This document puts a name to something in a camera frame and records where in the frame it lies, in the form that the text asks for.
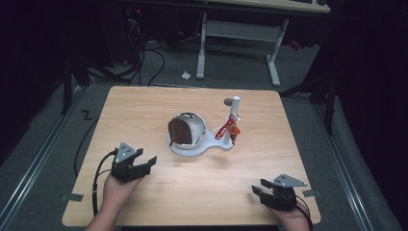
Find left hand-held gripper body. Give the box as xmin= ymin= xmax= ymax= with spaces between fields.
xmin=110 ymin=141 xmax=152 ymax=185

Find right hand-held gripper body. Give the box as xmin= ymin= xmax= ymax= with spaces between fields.
xmin=259 ymin=173 xmax=309 ymax=213

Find white stand with pole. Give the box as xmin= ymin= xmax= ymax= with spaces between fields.
xmin=166 ymin=95 xmax=242 ymax=158

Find person's right hand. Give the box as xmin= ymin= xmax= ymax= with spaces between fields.
xmin=267 ymin=203 xmax=312 ymax=231

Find person's left hand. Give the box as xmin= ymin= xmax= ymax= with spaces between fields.
xmin=102 ymin=172 xmax=144 ymax=210

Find grey tape piece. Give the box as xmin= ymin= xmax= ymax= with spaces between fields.
xmin=60 ymin=192 xmax=85 ymax=203
xmin=301 ymin=189 xmax=322 ymax=198

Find black metal stand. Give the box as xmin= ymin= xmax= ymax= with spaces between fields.
xmin=60 ymin=53 xmax=73 ymax=116
xmin=278 ymin=72 xmax=339 ymax=137

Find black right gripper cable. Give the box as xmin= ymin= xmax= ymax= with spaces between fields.
xmin=293 ymin=193 xmax=314 ymax=231

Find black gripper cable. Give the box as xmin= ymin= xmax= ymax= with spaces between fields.
xmin=91 ymin=148 xmax=118 ymax=217
xmin=293 ymin=193 xmax=314 ymax=231

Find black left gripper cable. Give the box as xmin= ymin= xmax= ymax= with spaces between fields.
xmin=91 ymin=148 xmax=118 ymax=217

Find thin black floor cable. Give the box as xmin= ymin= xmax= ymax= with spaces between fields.
xmin=73 ymin=117 xmax=99 ymax=178

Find orange keychain charm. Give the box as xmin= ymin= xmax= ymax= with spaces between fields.
xmin=228 ymin=124 xmax=242 ymax=146

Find metal floor rail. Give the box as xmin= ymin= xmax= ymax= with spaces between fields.
xmin=312 ymin=104 xmax=375 ymax=231
xmin=0 ymin=86 xmax=85 ymax=229

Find black floor cables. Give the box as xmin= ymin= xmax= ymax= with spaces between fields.
xmin=119 ymin=17 xmax=166 ymax=88

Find white frame desk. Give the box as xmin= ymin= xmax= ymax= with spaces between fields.
xmin=194 ymin=0 xmax=332 ymax=88

